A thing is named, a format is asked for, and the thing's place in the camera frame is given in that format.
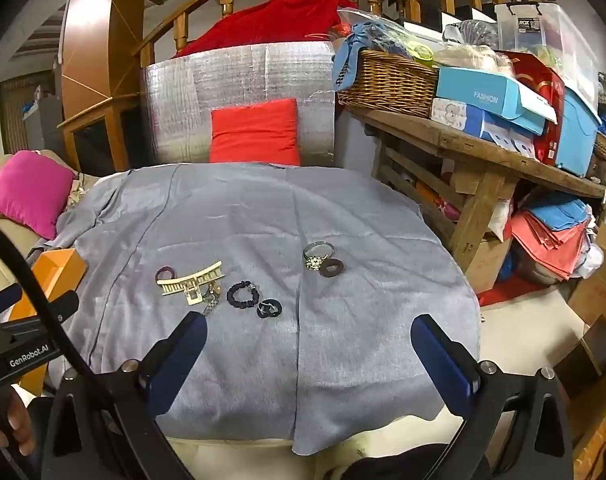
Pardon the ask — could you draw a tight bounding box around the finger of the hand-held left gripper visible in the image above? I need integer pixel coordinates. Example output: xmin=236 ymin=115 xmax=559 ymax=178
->
xmin=0 ymin=283 xmax=23 ymax=319
xmin=30 ymin=290 xmax=80 ymax=334

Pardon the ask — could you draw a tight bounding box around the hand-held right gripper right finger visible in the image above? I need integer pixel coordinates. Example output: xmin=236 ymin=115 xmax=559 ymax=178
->
xmin=411 ymin=314 xmax=576 ymax=480

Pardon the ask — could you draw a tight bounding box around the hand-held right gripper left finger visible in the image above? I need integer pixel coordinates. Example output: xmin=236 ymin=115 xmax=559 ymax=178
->
xmin=40 ymin=311 xmax=208 ymax=480

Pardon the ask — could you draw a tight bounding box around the orange box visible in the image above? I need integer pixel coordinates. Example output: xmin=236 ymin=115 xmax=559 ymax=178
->
xmin=5 ymin=247 xmax=88 ymax=396

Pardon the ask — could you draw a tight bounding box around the dark blue scrunchie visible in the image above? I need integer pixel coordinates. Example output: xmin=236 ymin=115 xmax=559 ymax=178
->
xmin=226 ymin=281 xmax=260 ymax=309

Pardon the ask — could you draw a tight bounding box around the cream hair claw clip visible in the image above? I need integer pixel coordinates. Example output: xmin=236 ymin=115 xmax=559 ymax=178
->
xmin=155 ymin=260 xmax=224 ymax=307

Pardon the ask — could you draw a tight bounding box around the silver gem ring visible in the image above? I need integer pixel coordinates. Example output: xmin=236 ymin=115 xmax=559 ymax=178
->
xmin=303 ymin=241 xmax=335 ymax=272

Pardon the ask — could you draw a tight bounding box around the person's left hand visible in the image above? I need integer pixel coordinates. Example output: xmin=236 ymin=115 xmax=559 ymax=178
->
xmin=0 ymin=389 xmax=38 ymax=457

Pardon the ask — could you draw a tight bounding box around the magenta pillow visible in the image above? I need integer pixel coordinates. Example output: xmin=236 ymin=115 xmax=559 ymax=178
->
xmin=0 ymin=151 xmax=76 ymax=241

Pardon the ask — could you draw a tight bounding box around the beige patterned cloth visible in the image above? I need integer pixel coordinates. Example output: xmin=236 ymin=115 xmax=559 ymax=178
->
xmin=65 ymin=172 xmax=101 ymax=206

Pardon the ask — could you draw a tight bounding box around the grey cloth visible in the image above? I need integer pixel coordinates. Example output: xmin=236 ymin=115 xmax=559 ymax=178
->
xmin=45 ymin=162 xmax=481 ymax=456

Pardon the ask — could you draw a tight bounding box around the stack of red cloths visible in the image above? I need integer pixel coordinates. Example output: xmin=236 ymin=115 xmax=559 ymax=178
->
xmin=510 ymin=205 xmax=596 ymax=281

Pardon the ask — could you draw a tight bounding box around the white plastic bag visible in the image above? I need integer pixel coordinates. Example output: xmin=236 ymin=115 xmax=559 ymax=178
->
xmin=580 ymin=242 xmax=604 ymax=278

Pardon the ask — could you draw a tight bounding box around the wooden cabinet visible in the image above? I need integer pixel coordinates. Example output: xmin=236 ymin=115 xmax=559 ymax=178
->
xmin=58 ymin=95 xmax=144 ymax=173

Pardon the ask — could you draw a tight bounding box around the wooden table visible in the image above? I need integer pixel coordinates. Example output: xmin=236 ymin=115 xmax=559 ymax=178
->
xmin=340 ymin=102 xmax=606 ymax=273

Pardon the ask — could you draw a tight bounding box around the red pillow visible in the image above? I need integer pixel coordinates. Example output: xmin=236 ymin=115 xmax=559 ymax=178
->
xmin=209 ymin=98 xmax=302 ymax=166

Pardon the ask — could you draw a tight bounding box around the white patterned box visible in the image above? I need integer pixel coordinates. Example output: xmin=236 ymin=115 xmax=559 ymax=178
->
xmin=430 ymin=98 xmax=538 ymax=161

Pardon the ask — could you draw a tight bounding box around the red gift bag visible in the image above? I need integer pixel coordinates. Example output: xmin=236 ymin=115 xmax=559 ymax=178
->
xmin=505 ymin=51 xmax=566 ymax=167

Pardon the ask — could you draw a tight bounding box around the blue plastic bin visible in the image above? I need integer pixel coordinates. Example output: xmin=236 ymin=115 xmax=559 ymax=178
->
xmin=555 ymin=85 xmax=604 ymax=178

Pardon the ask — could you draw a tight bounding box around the light blue cardboard box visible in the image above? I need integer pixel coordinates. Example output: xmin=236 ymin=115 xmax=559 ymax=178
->
xmin=435 ymin=66 xmax=556 ymax=136

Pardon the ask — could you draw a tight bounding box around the silver insulation mat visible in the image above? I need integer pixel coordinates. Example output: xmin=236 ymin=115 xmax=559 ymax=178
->
xmin=140 ymin=40 xmax=340 ymax=168

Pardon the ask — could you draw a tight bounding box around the curved wooden panel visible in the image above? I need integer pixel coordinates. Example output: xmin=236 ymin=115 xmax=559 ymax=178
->
xmin=60 ymin=0 xmax=151 ymax=111

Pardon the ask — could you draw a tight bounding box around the blue cloth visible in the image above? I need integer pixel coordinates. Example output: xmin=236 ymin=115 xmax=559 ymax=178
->
xmin=332 ymin=22 xmax=384 ymax=92

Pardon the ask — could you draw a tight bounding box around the grey plastic bag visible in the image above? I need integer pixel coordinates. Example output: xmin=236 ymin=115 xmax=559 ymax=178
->
xmin=443 ymin=19 xmax=498 ymax=48

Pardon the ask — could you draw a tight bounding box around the clear plastic storage box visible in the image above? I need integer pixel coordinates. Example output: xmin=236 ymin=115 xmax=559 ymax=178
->
xmin=494 ymin=2 xmax=600 ymax=111

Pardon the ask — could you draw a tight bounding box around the red fabric cover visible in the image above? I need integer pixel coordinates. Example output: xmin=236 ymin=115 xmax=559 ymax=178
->
xmin=173 ymin=0 xmax=358 ymax=58

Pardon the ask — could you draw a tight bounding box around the thick black cable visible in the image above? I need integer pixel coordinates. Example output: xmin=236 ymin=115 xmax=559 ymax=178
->
xmin=0 ymin=215 xmax=194 ymax=480

